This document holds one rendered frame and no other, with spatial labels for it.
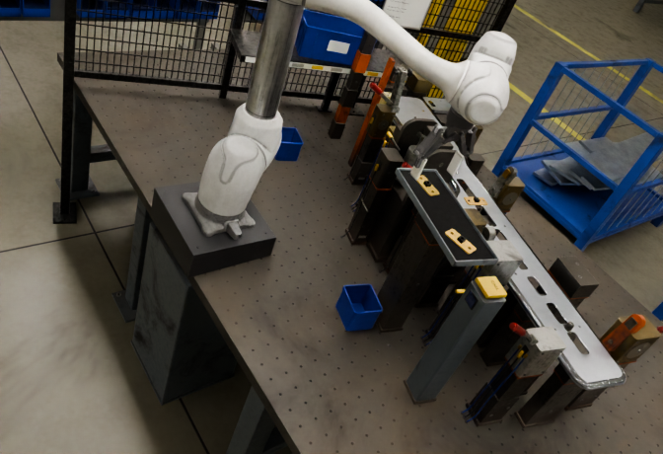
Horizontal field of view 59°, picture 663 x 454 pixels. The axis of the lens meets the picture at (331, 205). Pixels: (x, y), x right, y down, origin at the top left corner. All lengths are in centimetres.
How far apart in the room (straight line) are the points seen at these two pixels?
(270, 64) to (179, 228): 55
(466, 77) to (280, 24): 60
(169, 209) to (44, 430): 90
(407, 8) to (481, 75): 143
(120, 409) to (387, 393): 105
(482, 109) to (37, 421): 179
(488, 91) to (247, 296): 94
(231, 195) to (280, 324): 40
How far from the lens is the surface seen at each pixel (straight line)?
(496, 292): 148
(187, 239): 180
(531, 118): 401
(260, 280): 187
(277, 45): 174
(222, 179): 173
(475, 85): 132
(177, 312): 199
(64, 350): 251
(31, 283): 272
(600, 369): 176
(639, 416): 223
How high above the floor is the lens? 205
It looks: 37 degrees down
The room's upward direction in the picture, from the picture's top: 22 degrees clockwise
